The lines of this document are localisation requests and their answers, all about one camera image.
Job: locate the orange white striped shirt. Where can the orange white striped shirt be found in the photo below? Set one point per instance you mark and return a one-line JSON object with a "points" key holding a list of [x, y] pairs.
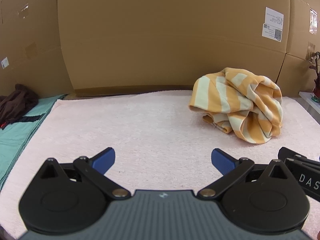
{"points": [[237, 105]]}

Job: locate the teal cloth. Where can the teal cloth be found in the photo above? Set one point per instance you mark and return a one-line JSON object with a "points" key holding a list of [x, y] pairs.
{"points": [[15, 140]]}

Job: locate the white code label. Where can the white code label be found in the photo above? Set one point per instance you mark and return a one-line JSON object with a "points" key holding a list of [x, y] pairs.
{"points": [[271, 33]]}

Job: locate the large cardboard box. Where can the large cardboard box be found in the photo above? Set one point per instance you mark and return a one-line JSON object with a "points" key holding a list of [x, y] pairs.
{"points": [[162, 42]]}

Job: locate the taped cardboard box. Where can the taped cardboard box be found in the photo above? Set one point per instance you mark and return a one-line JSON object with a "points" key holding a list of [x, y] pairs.
{"points": [[27, 30]]}

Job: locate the dark brown cloth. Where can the dark brown cloth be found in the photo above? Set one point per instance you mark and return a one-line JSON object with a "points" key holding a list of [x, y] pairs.
{"points": [[17, 102]]}

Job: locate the white side table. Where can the white side table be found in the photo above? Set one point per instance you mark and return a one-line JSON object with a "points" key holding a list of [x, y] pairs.
{"points": [[310, 100]]}

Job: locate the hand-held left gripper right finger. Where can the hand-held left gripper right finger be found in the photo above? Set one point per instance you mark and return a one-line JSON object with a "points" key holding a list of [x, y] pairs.
{"points": [[222, 161]]}

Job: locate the pink terry towel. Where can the pink terry towel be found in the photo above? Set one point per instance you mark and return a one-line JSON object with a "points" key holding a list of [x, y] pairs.
{"points": [[140, 125]]}

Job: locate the red-leaved potted plant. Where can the red-leaved potted plant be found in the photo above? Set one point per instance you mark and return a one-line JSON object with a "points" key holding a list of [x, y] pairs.
{"points": [[317, 80]]}

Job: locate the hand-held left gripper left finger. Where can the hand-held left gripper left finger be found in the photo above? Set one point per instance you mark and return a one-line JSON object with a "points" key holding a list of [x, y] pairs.
{"points": [[105, 159]]}

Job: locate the small white label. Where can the small white label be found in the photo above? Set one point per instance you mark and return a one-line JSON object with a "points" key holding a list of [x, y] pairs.
{"points": [[4, 63]]}

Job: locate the white text label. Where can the white text label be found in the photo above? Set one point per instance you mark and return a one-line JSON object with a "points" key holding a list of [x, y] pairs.
{"points": [[274, 16]]}

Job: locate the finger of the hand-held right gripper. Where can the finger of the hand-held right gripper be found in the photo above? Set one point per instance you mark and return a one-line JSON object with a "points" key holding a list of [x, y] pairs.
{"points": [[290, 153]]}

